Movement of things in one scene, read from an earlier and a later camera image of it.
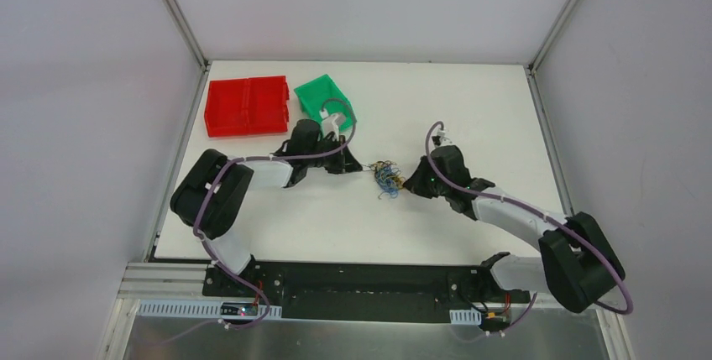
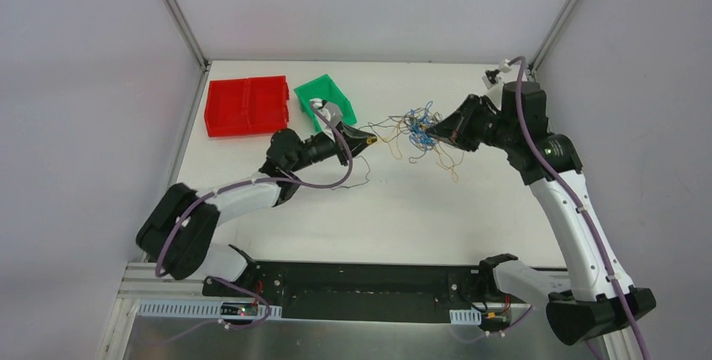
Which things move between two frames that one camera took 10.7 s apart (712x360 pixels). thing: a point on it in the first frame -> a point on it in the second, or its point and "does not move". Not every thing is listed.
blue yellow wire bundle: [387, 176] -> [410, 129]
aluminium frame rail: [164, 280] does not move
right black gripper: [419, 180] -> [467, 126]
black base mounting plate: [363, 289] does not move
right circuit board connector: [494, 322] does not move
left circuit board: [238, 309] does not move
